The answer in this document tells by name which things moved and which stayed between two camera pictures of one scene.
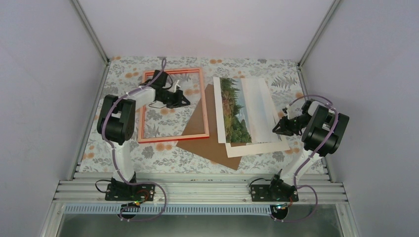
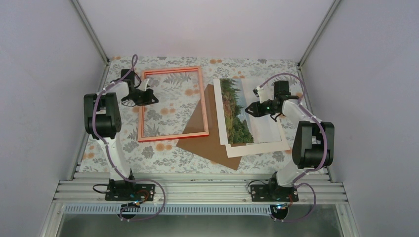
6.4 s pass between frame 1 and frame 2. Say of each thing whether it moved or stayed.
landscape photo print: stayed
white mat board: stayed
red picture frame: stayed
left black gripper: moved
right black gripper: moved
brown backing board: stayed
